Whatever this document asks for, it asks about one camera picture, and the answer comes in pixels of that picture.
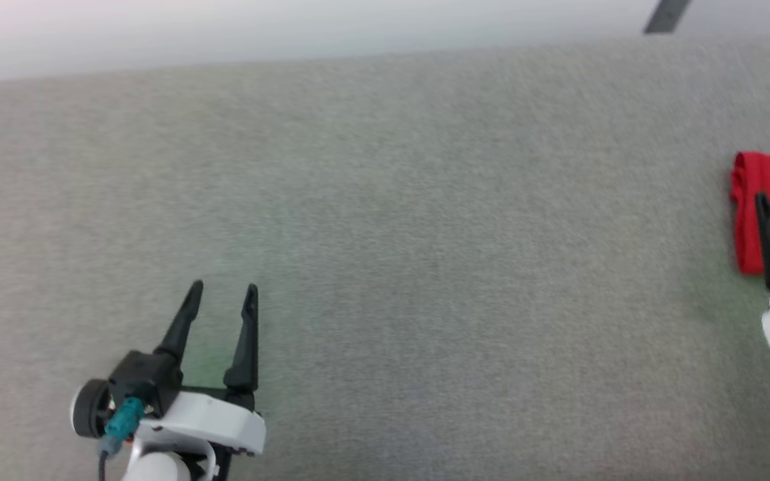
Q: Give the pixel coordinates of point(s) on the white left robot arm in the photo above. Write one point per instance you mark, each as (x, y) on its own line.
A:
(154, 467)

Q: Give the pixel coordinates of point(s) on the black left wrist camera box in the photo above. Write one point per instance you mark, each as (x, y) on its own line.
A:
(148, 377)

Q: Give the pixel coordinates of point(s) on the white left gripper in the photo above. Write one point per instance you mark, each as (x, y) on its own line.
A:
(218, 421)

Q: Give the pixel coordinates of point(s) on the grey metal bar with bracket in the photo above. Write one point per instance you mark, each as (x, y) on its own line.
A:
(667, 15)

